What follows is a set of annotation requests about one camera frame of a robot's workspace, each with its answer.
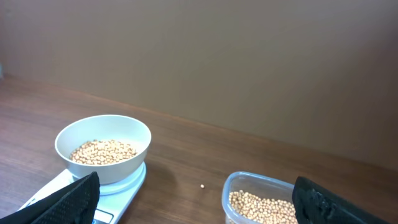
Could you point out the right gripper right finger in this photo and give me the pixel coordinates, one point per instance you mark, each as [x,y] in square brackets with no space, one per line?
[316,205]

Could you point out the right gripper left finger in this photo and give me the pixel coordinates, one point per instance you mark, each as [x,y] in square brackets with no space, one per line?
[73,204]

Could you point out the white digital kitchen scale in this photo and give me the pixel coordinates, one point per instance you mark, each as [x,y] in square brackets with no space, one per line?
[114,198]

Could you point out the soybeans in bowl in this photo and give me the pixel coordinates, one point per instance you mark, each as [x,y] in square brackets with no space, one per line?
[103,152]

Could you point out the white bowl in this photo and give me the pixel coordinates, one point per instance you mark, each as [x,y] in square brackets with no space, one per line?
[104,127]

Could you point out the pile of soybeans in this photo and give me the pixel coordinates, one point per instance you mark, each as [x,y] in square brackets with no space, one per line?
[262,210]

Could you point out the clear plastic container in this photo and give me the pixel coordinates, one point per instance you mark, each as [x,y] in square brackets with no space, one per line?
[262,186]

